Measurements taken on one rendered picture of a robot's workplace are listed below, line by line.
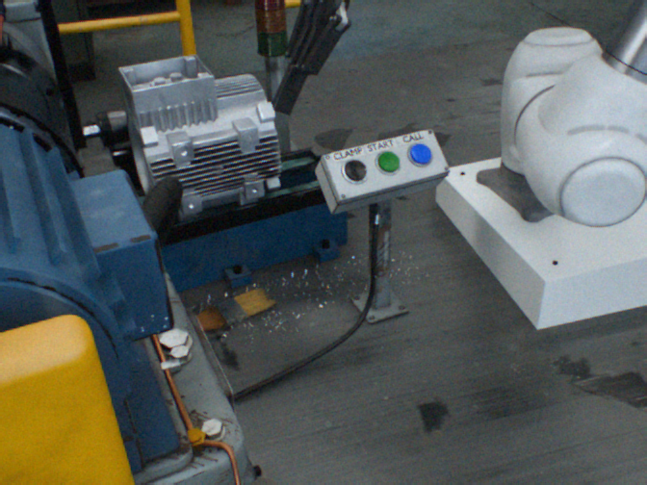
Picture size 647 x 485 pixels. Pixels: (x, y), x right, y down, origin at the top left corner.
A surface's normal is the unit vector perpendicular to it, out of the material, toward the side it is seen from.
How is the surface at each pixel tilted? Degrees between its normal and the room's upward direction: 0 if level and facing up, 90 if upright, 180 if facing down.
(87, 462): 90
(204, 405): 0
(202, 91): 90
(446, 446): 0
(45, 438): 90
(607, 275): 90
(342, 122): 0
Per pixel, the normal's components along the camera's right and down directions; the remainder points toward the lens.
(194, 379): -0.04, -0.82
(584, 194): -0.02, 0.62
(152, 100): 0.40, 0.51
